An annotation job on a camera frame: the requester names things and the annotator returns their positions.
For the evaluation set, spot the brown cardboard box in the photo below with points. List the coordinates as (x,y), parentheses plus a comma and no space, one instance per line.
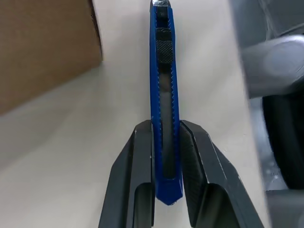
(42,52)

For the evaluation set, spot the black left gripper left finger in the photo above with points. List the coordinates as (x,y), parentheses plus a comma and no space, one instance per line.
(128,166)

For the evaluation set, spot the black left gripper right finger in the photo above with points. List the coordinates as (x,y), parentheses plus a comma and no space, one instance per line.
(213,171)

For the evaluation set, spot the blue utility cutter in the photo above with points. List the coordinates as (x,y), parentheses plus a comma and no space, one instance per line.
(153,95)

